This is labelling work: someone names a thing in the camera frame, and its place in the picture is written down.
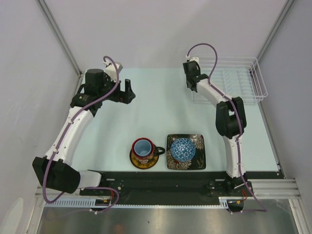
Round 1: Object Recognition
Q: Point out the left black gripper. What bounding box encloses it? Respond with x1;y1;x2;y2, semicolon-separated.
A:
98;74;135;104

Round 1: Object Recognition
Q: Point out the white wire dish rack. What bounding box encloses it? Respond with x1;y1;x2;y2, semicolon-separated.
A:
197;56;268;105

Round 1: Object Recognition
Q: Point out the light blue cup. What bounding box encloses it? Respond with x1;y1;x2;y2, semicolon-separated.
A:
134;139;152;157

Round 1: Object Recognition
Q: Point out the blue triangle pattern bowl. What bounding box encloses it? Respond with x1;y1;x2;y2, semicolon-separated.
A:
170;138;196;162

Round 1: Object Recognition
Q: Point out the black square floral plate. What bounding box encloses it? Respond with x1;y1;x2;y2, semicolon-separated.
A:
166;134;206;171

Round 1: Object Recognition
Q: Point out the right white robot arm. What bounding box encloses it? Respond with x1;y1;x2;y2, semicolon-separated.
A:
183;59;247;195

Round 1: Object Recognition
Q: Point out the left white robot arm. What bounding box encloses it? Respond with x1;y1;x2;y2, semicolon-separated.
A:
32;68;136;195

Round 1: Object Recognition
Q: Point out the round yellow black saucer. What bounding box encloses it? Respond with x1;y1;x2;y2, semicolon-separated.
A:
129;151;159;170

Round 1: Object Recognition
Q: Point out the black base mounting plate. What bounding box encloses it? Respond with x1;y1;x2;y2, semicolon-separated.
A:
79;172;252;206

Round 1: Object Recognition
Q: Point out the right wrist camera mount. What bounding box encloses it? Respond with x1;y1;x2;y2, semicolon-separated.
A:
186;56;199;64

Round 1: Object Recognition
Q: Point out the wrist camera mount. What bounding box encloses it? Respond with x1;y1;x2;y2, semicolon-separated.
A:
186;56;199;64
103;61;123;82

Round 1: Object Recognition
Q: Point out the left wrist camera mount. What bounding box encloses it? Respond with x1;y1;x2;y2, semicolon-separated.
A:
103;61;123;82

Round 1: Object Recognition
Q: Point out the red mug black handle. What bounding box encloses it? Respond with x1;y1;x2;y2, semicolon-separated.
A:
130;137;166;164

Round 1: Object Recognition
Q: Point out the white slotted cable duct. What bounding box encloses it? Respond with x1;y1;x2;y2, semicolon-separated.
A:
44;198;228;209

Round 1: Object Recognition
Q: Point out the aluminium frame rail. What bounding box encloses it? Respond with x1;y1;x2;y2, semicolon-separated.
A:
250;179;301;199

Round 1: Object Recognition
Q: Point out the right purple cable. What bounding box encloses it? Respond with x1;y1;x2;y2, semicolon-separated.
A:
186;43;268;212

